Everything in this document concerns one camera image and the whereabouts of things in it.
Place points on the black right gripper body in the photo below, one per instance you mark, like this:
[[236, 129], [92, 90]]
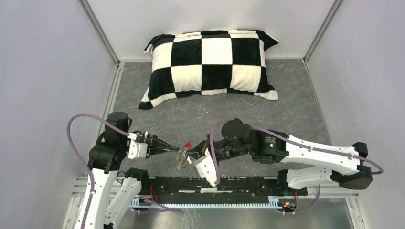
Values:
[[224, 151]]

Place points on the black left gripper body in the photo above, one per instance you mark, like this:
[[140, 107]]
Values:
[[148, 138]]

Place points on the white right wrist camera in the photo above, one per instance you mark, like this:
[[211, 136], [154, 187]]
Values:
[[207, 168]]

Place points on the white slotted cable duct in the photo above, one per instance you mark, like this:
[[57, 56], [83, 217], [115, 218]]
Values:
[[271, 204]]

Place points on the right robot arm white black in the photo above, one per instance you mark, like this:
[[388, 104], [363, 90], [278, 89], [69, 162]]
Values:
[[345, 166]]

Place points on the black white checkered pillow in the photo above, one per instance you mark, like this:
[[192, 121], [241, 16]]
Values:
[[208, 63]]

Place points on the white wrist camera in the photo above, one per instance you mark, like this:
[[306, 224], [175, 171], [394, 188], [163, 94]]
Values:
[[137, 147], [207, 168]]

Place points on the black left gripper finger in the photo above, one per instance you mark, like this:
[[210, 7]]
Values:
[[160, 150], [162, 145]]

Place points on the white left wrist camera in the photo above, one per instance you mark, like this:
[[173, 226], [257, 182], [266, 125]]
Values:
[[137, 147]]

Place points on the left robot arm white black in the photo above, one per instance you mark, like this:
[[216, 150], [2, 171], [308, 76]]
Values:
[[105, 158]]

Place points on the metal key organizer red handle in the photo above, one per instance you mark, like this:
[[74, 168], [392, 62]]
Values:
[[183, 160]]

